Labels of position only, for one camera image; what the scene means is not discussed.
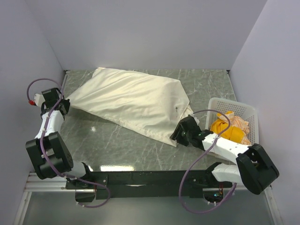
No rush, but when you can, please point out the cream satin pillowcase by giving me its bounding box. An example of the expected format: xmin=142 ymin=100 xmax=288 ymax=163
xmin=68 ymin=67 xmax=192 ymax=147

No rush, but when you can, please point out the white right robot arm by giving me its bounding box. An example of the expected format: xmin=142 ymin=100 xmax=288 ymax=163
xmin=170 ymin=116 xmax=279 ymax=195

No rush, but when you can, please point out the white plastic basket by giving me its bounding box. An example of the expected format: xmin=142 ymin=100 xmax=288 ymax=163
xmin=205 ymin=97 xmax=260 ymax=160

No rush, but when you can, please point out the yellow cloth in basket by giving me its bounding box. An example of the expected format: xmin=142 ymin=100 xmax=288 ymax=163
xmin=210 ymin=111 xmax=245 ymax=143

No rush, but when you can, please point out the orange patterned cloth in basket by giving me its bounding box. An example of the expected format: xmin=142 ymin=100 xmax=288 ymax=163
xmin=226 ymin=111 xmax=251 ymax=145

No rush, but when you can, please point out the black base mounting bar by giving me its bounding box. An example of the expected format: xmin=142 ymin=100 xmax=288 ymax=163
xmin=65 ymin=171 xmax=235 ymax=202

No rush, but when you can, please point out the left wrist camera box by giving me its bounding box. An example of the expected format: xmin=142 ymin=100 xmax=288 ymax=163
xmin=29 ymin=93 xmax=45 ymax=107

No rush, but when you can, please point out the aluminium frame rail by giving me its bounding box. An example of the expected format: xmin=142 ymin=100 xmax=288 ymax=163
xmin=24 ymin=70 xmax=71 ymax=192

